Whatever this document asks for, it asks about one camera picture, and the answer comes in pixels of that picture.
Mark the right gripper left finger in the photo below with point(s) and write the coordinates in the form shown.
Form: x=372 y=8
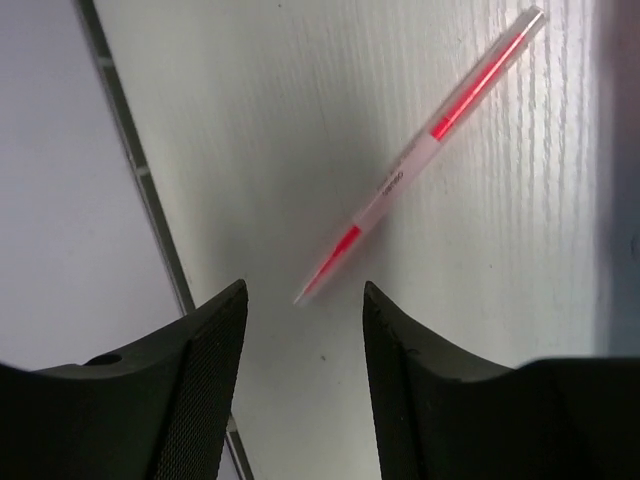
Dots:
x=157 y=408

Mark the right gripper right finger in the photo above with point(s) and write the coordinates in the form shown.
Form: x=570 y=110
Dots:
x=442 y=412

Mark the red thin pen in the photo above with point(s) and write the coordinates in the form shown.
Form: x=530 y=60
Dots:
x=423 y=147

